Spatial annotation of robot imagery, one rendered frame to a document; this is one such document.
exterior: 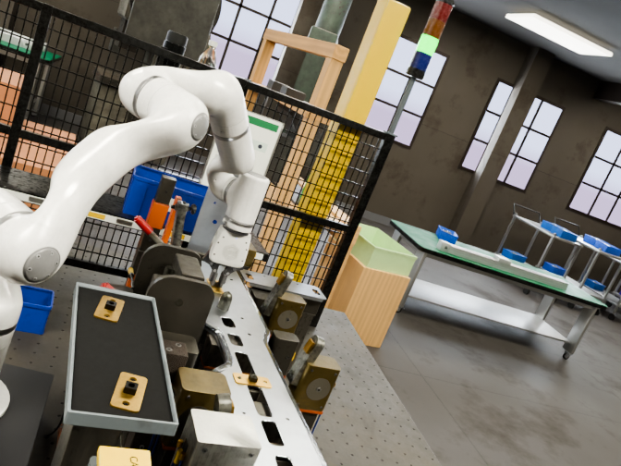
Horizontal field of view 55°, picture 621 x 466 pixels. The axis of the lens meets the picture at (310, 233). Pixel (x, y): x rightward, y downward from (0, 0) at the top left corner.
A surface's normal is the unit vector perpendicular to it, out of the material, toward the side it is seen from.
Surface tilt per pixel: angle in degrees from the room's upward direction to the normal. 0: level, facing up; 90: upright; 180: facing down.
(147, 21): 90
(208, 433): 0
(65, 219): 63
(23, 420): 4
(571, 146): 90
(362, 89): 90
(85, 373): 0
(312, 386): 90
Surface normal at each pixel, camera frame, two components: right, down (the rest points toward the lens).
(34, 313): 0.32, 0.35
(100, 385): 0.36, -0.91
